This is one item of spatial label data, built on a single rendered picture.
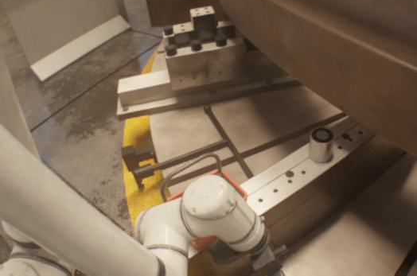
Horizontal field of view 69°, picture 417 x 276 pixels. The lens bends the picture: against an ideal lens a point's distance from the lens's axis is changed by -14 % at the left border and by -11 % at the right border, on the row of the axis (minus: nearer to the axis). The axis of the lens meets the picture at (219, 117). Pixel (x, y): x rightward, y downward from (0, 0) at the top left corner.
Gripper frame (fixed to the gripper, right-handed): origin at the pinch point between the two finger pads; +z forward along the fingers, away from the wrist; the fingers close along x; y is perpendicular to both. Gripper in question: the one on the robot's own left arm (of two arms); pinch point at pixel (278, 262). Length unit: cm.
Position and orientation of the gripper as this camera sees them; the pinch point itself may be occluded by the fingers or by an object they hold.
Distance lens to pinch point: 85.5
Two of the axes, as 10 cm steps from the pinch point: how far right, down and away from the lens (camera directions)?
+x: -2.4, -5.1, 8.3
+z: 5.1, 6.6, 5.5
